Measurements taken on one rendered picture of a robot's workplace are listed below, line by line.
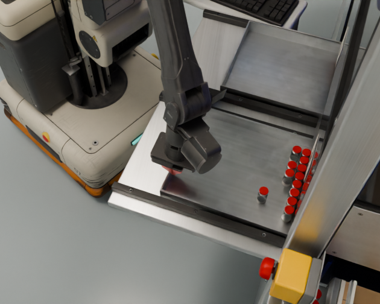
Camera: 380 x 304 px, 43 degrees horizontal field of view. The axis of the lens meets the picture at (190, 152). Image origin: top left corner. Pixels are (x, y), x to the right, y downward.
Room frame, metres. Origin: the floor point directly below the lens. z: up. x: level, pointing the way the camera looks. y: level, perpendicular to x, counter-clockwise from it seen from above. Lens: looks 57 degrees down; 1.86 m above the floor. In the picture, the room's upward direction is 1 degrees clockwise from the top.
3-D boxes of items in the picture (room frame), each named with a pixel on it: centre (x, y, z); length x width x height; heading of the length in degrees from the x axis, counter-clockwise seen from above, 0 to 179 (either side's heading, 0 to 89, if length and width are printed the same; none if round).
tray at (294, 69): (0.89, -0.28, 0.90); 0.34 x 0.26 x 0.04; 71
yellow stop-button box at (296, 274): (0.30, -0.19, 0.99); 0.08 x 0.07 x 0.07; 71
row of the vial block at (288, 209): (0.54, -0.24, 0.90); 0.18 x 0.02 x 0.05; 160
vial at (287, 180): (0.56, -0.22, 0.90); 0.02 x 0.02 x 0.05
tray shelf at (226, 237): (0.76, -0.16, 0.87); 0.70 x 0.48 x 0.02; 161
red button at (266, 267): (0.31, -0.15, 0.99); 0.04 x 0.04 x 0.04; 71
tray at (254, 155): (0.58, -0.14, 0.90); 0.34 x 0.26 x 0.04; 70
